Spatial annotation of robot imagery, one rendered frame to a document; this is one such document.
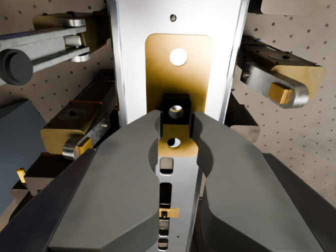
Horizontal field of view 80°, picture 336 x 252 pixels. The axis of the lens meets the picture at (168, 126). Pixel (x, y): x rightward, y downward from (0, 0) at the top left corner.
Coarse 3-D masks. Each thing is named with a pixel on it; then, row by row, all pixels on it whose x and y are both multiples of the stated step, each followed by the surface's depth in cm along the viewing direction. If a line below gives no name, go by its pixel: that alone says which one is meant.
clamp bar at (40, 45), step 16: (32, 32) 21; (48, 32) 22; (64, 32) 25; (0, 48) 17; (16, 48) 20; (32, 48) 22; (48, 48) 24; (64, 48) 27; (80, 48) 29; (0, 64) 15; (16, 64) 16; (32, 64) 21; (48, 64) 23; (0, 80) 18; (16, 80) 16
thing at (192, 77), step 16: (160, 48) 11; (192, 48) 11; (208, 48) 11; (160, 64) 12; (192, 64) 12; (208, 64) 12; (160, 80) 12; (176, 80) 12; (192, 80) 12; (208, 80) 12; (160, 96) 13; (176, 96) 12; (192, 96) 13; (176, 112) 13; (176, 128) 14; (160, 144) 15; (192, 144) 14
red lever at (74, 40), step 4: (64, 36) 27; (68, 36) 28; (72, 36) 28; (76, 36) 28; (64, 40) 28; (68, 40) 28; (72, 40) 28; (76, 40) 28; (80, 40) 29; (68, 44) 28; (72, 44) 28; (76, 44) 29; (80, 44) 29
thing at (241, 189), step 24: (192, 120) 11; (216, 120) 10; (216, 144) 8; (240, 144) 9; (216, 168) 7; (240, 168) 7; (264, 168) 7; (216, 192) 6; (240, 192) 6; (264, 192) 6; (216, 216) 6; (240, 216) 6; (264, 216) 6; (288, 216) 6; (216, 240) 6; (240, 240) 5; (264, 240) 5; (288, 240) 5; (312, 240) 5
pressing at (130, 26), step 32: (128, 0) 32; (160, 0) 32; (192, 0) 31; (224, 0) 31; (128, 32) 34; (160, 32) 34; (192, 32) 34; (224, 32) 34; (128, 64) 37; (224, 64) 36; (128, 96) 40; (224, 96) 40; (192, 160) 48; (192, 192) 54; (192, 224) 62
